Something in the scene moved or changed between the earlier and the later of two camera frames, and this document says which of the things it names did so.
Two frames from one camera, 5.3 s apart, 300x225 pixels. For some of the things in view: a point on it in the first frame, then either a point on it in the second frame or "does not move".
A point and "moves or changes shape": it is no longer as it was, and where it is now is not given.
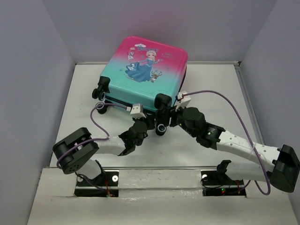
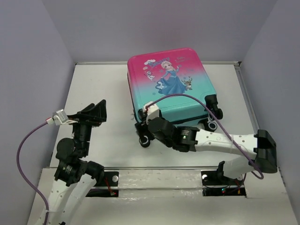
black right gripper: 174,114 → 140,129
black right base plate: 213,178 does not move
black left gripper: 149,122 → 100,114
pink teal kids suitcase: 137,70 moves or changes shape
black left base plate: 105,184 does not move
